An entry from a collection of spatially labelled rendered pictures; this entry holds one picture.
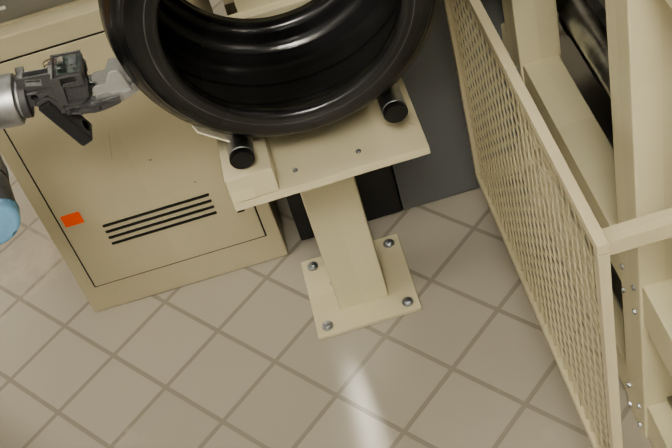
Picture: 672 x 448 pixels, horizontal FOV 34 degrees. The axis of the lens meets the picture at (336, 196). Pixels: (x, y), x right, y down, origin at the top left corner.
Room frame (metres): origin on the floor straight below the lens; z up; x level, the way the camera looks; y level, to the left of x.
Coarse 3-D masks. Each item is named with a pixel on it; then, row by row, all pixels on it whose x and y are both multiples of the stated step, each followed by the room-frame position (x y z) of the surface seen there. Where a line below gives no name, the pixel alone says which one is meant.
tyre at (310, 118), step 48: (144, 0) 1.46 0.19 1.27; (336, 0) 1.72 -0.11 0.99; (384, 0) 1.68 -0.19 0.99; (432, 0) 1.47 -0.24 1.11; (144, 48) 1.46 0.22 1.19; (192, 48) 1.71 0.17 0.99; (240, 48) 1.72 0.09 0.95; (288, 48) 1.71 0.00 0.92; (336, 48) 1.67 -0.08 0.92; (384, 48) 1.47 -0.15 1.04; (192, 96) 1.46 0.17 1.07; (240, 96) 1.60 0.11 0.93; (288, 96) 1.59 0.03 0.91; (336, 96) 1.46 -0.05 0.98
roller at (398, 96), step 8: (392, 88) 1.51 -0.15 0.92; (384, 96) 1.50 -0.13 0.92; (392, 96) 1.49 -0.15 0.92; (400, 96) 1.49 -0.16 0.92; (384, 104) 1.48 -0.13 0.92; (392, 104) 1.47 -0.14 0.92; (400, 104) 1.47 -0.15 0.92; (384, 112) 1.47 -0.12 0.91; (392, 112) 1.47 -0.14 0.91; (400, 112) 1.47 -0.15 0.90; (392, 120) 1.47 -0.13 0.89; (400, 120) 1.47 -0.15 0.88
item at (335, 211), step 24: (240, 0) 1.84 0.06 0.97; (264, 0) 1.84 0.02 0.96; (312, 192) 1.84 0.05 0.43; (336, 192) 1.84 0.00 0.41; (312, 216) 1.84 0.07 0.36; (336, 216) 1.84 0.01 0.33; (360, 216) 1.84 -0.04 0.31; (336, 240) 1.84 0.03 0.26; (360, 240) 1.84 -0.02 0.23; (336, 264) 1.84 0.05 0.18; (360, 264) 1.84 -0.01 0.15; (336, 288) 1.84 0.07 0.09; (360, 288) 1.84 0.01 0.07; (384, 288) 1.84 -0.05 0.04
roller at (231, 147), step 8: (232, 136) 1.52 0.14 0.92; (240, 136) 1.51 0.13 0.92; (232, 144) 1.50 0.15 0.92; (240, 144) 1.49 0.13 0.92; (248, 144) 1.49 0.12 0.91; (232, 152) 1.48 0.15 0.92; (240, 152) 1.47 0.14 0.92; (248, 152) 1.47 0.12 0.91; (232, 160) 1.47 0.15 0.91; (240, 160) 1.47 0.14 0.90; (248, 160) 1.47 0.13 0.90; (240, 168) 1.47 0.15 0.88
